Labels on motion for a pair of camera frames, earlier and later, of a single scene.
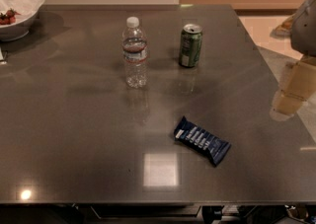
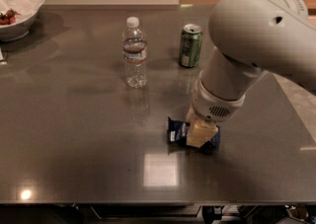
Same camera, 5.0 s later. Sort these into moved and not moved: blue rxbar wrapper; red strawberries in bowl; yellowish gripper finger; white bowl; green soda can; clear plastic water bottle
Moved: yellowish gripper finger; blue rxbar wrapper
Not moved: white bowl; clear plastic water bottle; green soda can; red strawberries in bowl
